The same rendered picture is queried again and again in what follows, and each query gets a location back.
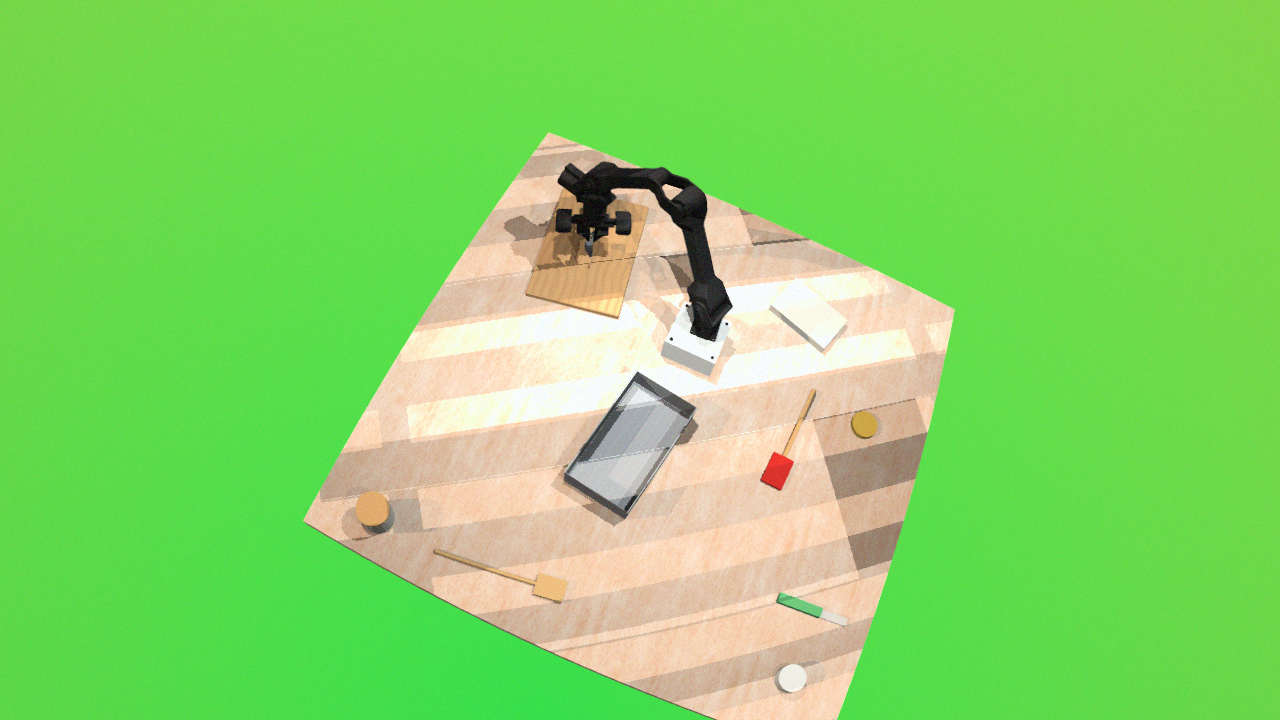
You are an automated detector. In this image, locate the light brown wooden board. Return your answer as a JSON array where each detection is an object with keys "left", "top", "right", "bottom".
[{"left": 526, "top": 190, "right": 649, "bottom": 319}]

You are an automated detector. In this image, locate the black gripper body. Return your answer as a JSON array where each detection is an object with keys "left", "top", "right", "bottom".
[{"left": 556, "top": 202, "right": 631, "bottom": 236}]

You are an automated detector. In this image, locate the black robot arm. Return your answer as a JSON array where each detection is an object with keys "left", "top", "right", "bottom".
[{"left": 558, "top": 161, "right": 733, "bottom": 342}]

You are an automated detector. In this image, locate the grey cylinder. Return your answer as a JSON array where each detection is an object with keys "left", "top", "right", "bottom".
[{"left": 774, "top": 664, "right": 806, "bottom": 693}]

